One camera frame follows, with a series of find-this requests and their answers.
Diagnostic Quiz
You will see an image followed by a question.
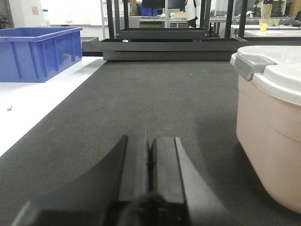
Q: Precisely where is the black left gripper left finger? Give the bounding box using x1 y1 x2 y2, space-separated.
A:
12 136 149 226

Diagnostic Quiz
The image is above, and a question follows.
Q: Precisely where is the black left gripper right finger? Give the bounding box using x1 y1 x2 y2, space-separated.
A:
149 137 232 226

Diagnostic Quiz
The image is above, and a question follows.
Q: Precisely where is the black foam table mat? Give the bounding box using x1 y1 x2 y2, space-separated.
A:
0 61 301 226

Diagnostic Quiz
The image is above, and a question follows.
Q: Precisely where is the blue plastic crate on table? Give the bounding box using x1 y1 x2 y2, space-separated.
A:
0 27 82 83

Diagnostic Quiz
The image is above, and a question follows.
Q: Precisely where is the yellow cup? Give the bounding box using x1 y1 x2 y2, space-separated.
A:
260 23 268 32

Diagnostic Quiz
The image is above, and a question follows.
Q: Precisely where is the black metal rack frame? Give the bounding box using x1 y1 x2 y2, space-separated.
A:
82 0 301 61

